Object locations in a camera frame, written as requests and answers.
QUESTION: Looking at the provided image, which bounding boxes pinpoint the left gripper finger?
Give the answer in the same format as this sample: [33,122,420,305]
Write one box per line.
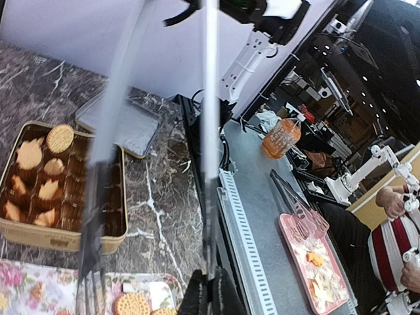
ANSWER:
[178,266,246,315]

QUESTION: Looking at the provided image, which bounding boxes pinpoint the flower cookie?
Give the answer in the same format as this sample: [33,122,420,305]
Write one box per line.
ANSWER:
[16,137,45,170]

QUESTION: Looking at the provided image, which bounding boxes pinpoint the floral rectangular tray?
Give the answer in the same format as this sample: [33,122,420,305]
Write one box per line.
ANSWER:
[1,259,182,314]

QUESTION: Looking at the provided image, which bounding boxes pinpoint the gold cookie tin box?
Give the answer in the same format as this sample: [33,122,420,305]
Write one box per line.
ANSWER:
[0,120,129,256]

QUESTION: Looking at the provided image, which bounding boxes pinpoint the orange drink bottle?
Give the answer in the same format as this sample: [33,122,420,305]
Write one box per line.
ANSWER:
[262,117,302,159]

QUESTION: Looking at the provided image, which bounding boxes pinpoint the silver tin lid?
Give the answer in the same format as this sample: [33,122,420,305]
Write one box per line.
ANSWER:
[75,93,162,159]

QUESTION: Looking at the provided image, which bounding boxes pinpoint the white cable duct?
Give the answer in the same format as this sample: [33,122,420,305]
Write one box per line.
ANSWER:
[217,169,278,314]

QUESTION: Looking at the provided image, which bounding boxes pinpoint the pink tray outside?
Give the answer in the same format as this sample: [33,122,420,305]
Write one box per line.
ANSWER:
[278,213,349,314]

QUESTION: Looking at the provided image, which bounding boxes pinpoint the metal serving tongs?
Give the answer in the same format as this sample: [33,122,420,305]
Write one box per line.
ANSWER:
[75,1,219,314]

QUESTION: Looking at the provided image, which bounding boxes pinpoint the person in striped shirt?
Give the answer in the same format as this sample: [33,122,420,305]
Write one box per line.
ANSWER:
[368,184,419,314]

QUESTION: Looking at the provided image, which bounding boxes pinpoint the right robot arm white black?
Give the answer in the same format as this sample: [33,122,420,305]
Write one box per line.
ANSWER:
[163,1,311,105]

